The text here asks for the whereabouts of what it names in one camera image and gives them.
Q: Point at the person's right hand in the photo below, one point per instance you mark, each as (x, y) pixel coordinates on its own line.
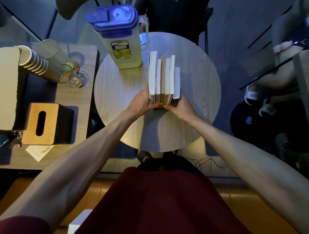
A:
(184, 111)

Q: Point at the person's left hand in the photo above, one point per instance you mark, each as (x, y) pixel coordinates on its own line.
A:
(138, 104)

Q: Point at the person's right thumb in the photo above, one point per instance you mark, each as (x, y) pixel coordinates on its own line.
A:
(170, 107)

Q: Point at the person's left thumb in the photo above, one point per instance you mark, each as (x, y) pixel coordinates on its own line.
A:
(157, 105)

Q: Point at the short white-paged book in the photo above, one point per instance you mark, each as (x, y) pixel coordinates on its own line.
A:
(176, 82)

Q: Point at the thin short book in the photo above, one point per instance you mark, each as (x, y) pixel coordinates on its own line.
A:
(158, 79)

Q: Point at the tan-paged thin book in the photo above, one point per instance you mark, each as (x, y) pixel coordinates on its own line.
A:
(163, 77)

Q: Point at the tall white-paged book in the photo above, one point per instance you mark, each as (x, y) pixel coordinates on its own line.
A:
(169, 77)

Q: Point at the thick white-paged book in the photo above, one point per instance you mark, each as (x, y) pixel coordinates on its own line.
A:
(153, 72)

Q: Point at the person's right forearm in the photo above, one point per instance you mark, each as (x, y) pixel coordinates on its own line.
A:
(253, 164)

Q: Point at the person's left forearm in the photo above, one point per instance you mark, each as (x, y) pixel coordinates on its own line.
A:
(72, 164)

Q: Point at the black shoe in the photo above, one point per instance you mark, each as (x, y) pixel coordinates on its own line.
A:
(143, 156)

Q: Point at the black trousers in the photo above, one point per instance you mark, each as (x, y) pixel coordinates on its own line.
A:
(169, 162)

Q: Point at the clear plastic jar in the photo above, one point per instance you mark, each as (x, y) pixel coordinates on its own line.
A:
(143, 31)

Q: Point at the clear pitcher with blue lid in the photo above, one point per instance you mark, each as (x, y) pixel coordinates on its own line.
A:
(120, 36)

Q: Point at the white sandal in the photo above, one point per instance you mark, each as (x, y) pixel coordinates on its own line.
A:
(256, 98)

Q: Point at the black chair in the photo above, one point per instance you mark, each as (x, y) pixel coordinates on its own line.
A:
(178, 19)

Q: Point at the short clear drinking glass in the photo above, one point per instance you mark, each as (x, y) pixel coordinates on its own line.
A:
(71, 77)

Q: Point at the maroon shirt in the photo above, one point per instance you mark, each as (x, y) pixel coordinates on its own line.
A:
(157, 205)

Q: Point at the black tissue box wooden lid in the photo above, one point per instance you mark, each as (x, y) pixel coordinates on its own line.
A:
(52, 124)

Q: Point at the tall clear drinking glass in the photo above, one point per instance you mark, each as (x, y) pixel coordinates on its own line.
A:
(56, 54)

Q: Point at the white paper card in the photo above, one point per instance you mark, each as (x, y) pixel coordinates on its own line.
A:
(38, 151)

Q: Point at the stack of white paper cups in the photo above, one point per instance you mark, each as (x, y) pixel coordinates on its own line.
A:
(36, 62)

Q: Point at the small white block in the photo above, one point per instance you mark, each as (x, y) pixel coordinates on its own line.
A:
(76, 223)

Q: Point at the metal keys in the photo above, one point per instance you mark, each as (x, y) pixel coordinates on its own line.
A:
(17, 138)

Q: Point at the white box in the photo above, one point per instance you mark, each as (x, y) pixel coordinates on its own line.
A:
(8, 86)

